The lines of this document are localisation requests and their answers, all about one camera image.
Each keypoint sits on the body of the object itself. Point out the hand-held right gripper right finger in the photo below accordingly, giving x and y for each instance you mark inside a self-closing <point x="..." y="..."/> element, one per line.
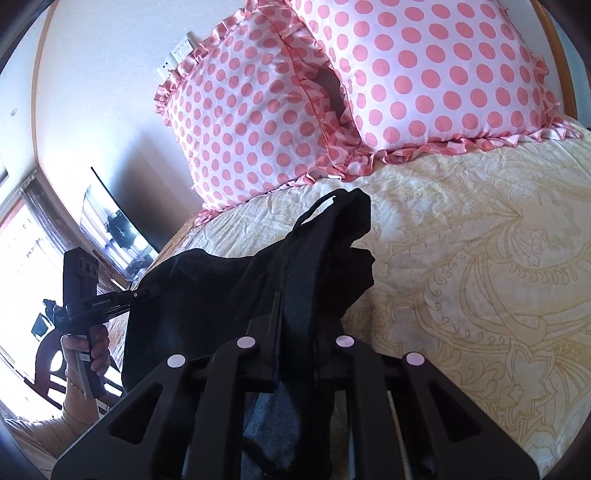
<point x="355" y="364"/>

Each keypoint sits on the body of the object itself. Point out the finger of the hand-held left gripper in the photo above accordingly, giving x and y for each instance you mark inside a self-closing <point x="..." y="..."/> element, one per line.
<point x="124" y="297"/>

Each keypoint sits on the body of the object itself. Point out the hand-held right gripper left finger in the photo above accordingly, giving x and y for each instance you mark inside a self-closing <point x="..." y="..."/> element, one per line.
<point x="265" y="350"/>

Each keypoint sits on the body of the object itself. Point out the black pants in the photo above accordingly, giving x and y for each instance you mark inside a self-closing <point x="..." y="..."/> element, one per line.
<point x="221" y="295"/>

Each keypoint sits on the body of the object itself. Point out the person's left forearm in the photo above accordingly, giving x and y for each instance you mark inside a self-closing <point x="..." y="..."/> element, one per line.
<point x="55" y="429"/>

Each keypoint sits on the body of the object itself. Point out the person's left hand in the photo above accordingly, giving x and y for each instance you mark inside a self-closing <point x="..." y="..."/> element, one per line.
<point x="99" y="350"/>

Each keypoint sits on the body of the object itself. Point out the window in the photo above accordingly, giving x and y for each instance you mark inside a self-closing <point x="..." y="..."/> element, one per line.
<point x="27" y="286"/>

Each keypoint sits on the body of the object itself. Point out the flat screen television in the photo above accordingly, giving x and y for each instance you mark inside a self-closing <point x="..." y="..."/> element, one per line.
<point x="115" y="226"/>

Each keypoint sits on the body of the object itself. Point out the dark wooden chair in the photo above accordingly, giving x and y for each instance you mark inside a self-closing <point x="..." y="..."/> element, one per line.
<point x="51" y="364"/>

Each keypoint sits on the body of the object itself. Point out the yellow patterned quilt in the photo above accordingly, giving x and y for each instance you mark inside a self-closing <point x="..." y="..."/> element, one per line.
<point x="461" y="258"/>

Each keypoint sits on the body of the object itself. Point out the pink polka dot pillow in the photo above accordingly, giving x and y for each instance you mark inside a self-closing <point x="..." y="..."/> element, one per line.
<point x="429" y="69"/>
<point x="240" y="129"/>

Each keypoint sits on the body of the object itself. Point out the wooden headboard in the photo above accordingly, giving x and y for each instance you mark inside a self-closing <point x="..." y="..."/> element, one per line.
<point x="561" y="50"/>

